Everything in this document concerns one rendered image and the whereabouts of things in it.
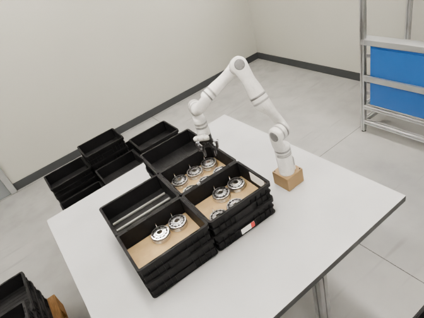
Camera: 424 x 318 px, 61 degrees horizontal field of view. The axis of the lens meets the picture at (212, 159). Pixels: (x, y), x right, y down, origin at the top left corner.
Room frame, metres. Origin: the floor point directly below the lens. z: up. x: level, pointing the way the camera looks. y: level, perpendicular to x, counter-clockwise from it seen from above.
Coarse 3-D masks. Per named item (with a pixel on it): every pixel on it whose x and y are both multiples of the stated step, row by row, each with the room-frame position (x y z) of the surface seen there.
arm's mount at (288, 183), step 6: (276, 168) 1.68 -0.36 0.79; (300, 168) 1.61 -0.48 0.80; (276, 174) 1.63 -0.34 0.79; (294, 174) 1.58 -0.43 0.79; (300, 174) 1.60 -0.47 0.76; (276, 180) 1.64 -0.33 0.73; (282, 180) 1.59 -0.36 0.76; (288, 180) 1.55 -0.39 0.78; (294, 180) 1.57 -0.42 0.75; (300, 180) 1.59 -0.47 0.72; (282, 186) 1.60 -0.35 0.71; (288, 186) 1.55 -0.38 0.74; (294, 186) 1.57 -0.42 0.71
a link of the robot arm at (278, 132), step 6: (276, 126) 1.61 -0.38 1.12; (282, 126) 1.60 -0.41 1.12; (270, 132) 1.61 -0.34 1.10; (276, 132) 1.58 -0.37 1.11; (282, 132) 1.58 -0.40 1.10; (270, 138) 1.62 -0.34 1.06; (276, 138) 1.58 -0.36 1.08; (282, 138) 1.56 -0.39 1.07; (276, 144) 1.59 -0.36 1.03; (282, 144) 1.56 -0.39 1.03; (288, 144) 1.60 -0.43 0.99; (276, 150) 1.60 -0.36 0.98; (282, 150) 1.57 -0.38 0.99; (288, 150) 1.58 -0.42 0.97
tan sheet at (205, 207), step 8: (240, 176) 1.66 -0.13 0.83; (248, 184) 1.57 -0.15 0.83; (232, 192) 1.55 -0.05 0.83; (240, 192) 1.52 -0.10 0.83; (248, 192) 1.50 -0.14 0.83; (208, 200) 1.54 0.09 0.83; (200, 208) 1.50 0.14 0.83; (208, 208) 1.48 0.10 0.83; (216, 208) 1.46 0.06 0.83; (224, 208) 1.44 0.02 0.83; (208, 216) 1.42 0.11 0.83
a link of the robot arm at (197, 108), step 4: (204, 92) 1.74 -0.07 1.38; (204, 96) 1.73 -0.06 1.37; (208, 96) 1.72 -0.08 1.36; (200, 100) 1.71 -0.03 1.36; (204, 100) 1.71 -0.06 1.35; (208, 100) 1.72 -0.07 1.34; (192, 104) 1.72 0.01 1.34; (196, 104) 1.70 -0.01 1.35; (200, 104) 1.70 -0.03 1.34; (204, 104) 1.71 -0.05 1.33; (208, 104) 1.72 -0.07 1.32; (192, 108) 1.70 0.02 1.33; (196, 108) 1.69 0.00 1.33; (200, 108) 1.69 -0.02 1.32; (204, 108) 1.71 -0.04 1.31; (192, 112) 1.69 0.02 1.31; (196, 112) 1.69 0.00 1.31; (200, 112) 1.69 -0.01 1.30
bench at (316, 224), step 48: (240, 144) 2.18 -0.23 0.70; (96, 192) 2.15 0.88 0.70; (288, 192) 1.55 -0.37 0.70; (336, 192) 1.43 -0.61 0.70; (384, 192) 1.32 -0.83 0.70; (96, 240) 1.65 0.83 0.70; (240, 240) 1.30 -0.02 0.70; (288, 240) 1.21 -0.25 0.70; (336, 240) 1.12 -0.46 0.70; (96, 288) 1.29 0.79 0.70; (144, 288) 1.19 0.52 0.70; (192, 288) 1.11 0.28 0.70; (240, 288) 1.03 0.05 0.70; (288, 288) 0.95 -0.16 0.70
